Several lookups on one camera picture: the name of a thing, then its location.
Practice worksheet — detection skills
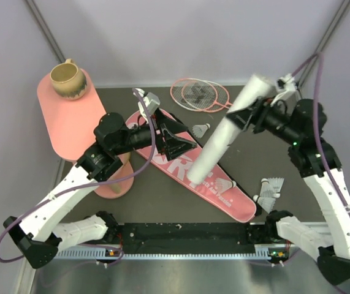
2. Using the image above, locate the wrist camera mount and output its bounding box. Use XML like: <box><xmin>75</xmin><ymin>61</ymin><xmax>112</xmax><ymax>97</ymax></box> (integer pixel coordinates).
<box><xmin>132</xmin><ymin>88</ymin><xmax>161</xmax><ymax>116</ymax></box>
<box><xmin>270</xmin><ymin>73</ymin><xmax>297</xmax><ymax>106</ymax></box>

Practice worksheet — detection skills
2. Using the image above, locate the white shuttlecock tube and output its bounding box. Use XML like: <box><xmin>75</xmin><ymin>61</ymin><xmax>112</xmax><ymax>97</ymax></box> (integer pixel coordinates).
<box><xmin>187</xmin><ymin>74</ymin><xmax>275</xmax><ymax>185</ymax></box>

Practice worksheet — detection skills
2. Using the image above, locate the pink two-tier side table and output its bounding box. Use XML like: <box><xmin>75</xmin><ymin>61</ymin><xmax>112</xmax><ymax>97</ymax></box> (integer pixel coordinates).
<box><xmin>36</xmin><ymin>67</ymin><xmax>135</xmax><ymax>200</ymax></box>

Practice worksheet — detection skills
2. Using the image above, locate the white shuttlecock pair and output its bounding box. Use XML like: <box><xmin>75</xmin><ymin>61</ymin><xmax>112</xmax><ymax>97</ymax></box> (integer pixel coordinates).
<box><xmin>253</xmin><ymin>195</ymin><xmax>276</xmax><ymax>213</ymax></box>
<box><xmin>260</xmin><ymin>178</ymin><xmax>284</xmax><ymax>198</ymax></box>

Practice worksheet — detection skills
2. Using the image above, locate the white pink badminton racket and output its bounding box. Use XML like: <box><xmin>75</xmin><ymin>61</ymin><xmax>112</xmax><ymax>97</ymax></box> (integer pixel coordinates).
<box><xmin>170</xmin><ymin>78</ymin><xmax>218</xmax><ymax>112</ymax></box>

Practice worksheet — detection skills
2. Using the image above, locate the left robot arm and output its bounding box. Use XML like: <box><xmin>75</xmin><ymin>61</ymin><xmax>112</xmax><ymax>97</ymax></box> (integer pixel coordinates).
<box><xmin>4</xmin><ymin>110</ymin><xmax>197</xmax><ymax>269</ymax></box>

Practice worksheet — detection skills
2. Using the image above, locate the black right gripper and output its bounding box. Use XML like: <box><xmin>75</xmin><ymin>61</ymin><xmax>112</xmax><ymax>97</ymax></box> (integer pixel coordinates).
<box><xmin>226</xmin><ymin>96</ymin><xmax>301</xmax><ymax>145</ymax></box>

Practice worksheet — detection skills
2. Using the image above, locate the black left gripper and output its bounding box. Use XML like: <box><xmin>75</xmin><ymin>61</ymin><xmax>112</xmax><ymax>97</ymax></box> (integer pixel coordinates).
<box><xmin>113</xmin><ymin>108</ymin><xmax>197</xmax><ymax>160</ymax></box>

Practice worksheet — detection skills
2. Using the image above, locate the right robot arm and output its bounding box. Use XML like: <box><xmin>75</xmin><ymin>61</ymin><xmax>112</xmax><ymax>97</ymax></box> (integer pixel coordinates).
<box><xmin>226</xmin><ymin>99</ymin><xmax>350</xmax><ymax>286</ymax></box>

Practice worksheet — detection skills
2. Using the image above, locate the pink racket bag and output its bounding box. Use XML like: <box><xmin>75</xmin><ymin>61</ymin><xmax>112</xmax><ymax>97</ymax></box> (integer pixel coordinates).
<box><xmin>124</xmin><ymin>110</ymin><xmax>257</xmax><ymax>224</ymax></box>

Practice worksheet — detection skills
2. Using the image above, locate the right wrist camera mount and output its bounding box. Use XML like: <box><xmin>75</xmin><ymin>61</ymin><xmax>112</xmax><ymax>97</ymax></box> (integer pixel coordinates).
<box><xmin>270</xmin><ymin>73</ymin><xmax>297</xmax><ymax>106</ymax></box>

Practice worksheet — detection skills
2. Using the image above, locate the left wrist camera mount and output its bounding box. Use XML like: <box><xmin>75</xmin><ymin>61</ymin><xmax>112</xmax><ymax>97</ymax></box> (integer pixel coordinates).
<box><xmin>132</xmin><ymin>88</ymin><xmax>161</xmax><ymax>116</ymax></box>

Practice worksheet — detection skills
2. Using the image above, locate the white shuttlecock lower right pair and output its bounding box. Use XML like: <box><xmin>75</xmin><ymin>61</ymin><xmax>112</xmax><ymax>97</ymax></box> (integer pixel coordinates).
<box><xmin>253</xmin><ymin>195</ymin><xmax>276</xmax><ymax>213</ymax></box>

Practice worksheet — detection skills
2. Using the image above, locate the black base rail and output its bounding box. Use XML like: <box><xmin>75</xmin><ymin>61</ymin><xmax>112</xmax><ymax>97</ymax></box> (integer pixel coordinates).
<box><xmin>113</xmin><ymin>223</ymin><xmax>255</xmax><ymax>254</ymax></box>

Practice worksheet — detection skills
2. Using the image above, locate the beige ceramic mug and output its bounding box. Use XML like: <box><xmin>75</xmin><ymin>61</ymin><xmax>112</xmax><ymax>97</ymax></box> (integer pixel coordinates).
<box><xmin>50</xmin><ymin>58</ymin><xmax>88</xmax><ymax>100</ymax></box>

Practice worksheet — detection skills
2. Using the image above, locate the white shuttlecock upper right pair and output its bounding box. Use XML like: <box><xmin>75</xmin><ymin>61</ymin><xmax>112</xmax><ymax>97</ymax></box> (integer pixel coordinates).
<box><xmin>260</xmin><ymin>178</ymin><xmax>284</xmax><ymax>198</ymax></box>

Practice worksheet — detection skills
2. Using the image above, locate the grey slotted cable duct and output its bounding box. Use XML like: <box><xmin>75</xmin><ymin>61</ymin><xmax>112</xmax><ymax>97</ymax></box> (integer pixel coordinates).
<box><xmin>55</xmin><ymin>246</ymin><xmax>122</xmax><ymax>260</ymax></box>

